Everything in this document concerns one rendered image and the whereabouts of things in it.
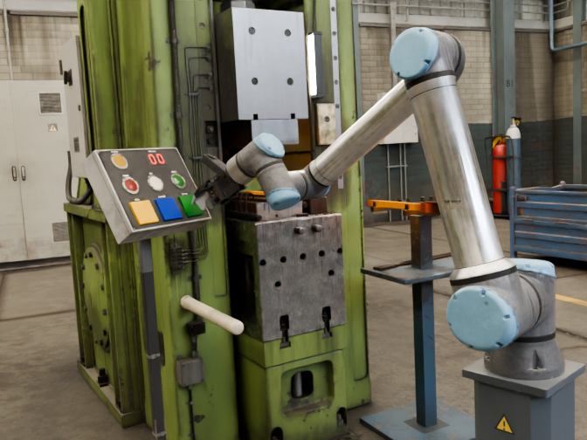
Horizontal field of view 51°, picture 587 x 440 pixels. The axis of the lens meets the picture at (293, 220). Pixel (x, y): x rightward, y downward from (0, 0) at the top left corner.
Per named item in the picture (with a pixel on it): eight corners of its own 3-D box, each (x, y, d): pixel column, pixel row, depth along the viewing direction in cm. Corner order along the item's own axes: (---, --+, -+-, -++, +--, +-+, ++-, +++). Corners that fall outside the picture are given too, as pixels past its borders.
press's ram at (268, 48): (327, 118, 244) (322, 13, 239) (238, 120, 224) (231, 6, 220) (275, 125, 280) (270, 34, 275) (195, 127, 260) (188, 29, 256)
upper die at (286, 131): (299, 143, 238) (297, 119, 237) (252, 146, 228) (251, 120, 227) (250, 147, 274) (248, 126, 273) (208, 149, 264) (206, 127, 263)
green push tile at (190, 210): (205, 213, 203) (195, 194, 204) (189, 216, 197) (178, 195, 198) (201, 216, 204) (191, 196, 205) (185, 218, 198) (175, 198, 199)
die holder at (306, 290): (347, 323, 248) (341, 212, 243) (263, 342, 229) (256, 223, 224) (279, 299, 296) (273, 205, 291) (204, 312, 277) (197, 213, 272)
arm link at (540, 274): (564, 325, 155) (564, 255, 153) (540, 343, 142) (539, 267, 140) (505, 316, 165) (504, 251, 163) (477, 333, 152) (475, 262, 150)
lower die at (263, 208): (302, 215, 241) (301, 193, 240) (257, 220, 231) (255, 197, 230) (253, 209, 277) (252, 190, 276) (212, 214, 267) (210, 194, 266)
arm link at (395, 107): (466, 27, 157) (302, 175, 198) (443, 21, 147) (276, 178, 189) (491, 63, 153) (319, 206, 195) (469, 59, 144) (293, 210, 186)
